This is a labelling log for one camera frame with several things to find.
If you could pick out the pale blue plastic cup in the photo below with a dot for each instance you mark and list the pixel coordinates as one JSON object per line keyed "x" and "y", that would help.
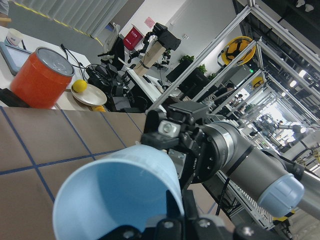
{"x": 127, "y": 187}

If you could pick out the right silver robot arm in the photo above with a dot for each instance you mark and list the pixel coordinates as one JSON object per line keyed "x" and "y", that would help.
{"x": 276, "y": 184}

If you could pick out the orange bucket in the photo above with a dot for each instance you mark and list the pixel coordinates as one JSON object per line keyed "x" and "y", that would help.
{"x": 42, "y": 78}

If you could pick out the yellow hard hat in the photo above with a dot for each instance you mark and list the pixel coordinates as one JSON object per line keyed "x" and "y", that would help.
{"x": 234, "y": 48}

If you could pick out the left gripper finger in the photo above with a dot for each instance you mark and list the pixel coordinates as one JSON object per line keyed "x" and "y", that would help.
{"x": 189, "y": 210}

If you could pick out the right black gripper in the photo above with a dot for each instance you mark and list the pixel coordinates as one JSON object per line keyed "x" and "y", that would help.
{"x": 182, "y": 133}

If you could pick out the red box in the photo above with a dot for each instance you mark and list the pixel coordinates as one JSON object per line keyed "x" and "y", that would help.
{"x": 133, "y": 37}

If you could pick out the beige plate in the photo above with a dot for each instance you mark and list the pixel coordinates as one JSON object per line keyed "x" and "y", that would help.
{"x": 91, "y": 96}

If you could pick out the yellow lemon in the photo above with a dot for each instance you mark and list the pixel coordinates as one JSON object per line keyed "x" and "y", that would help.
{"x": 79, "y": 86}

